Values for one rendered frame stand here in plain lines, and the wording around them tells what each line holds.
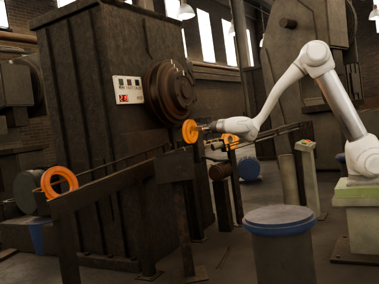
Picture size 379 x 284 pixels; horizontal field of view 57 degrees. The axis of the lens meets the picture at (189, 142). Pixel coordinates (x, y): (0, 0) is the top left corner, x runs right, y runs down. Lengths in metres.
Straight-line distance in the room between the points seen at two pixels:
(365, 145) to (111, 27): 1.63
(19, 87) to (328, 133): 4.92
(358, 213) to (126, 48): 1.74
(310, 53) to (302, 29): 3.12
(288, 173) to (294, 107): 2.21
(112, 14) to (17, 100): 4.31
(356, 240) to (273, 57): 3.39
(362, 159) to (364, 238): 0.52
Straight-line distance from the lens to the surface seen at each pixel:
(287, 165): 2.88
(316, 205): 2.95
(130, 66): 2.44
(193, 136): 2.26
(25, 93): 6.70
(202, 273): 2.17
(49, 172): 1.79
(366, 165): 1.91
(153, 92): 2.39
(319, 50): 1.87
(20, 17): 9.70
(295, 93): 4.97
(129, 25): 2.55
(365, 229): 2.22
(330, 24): 4.90
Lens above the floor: 0.88
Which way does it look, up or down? 3 degrees down
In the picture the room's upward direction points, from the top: 8 degrees counter-clockwise
